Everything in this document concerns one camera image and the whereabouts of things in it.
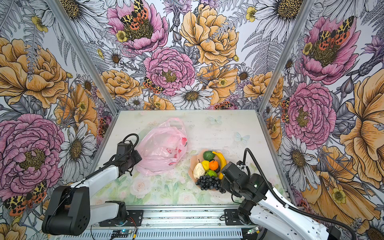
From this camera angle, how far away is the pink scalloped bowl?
0.78 m

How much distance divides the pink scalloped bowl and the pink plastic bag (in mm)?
106

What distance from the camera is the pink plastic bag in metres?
0.87
